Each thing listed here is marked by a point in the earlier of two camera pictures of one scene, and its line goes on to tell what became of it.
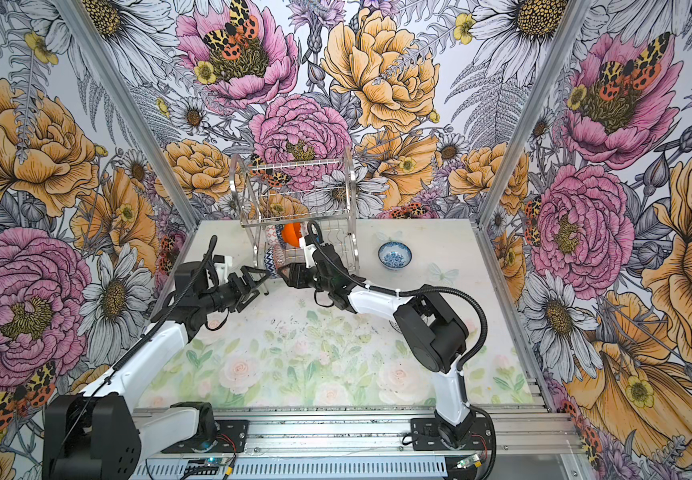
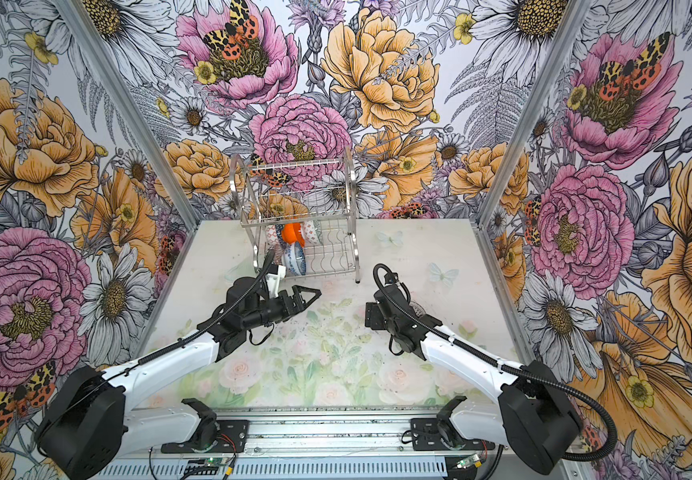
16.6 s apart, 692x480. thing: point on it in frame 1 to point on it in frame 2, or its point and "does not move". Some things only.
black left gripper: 233,279 to 298,298
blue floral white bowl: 395,255 to 295,259
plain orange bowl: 292,233 does not move
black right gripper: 298,271 to 372,315
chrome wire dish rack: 276,202 does not move
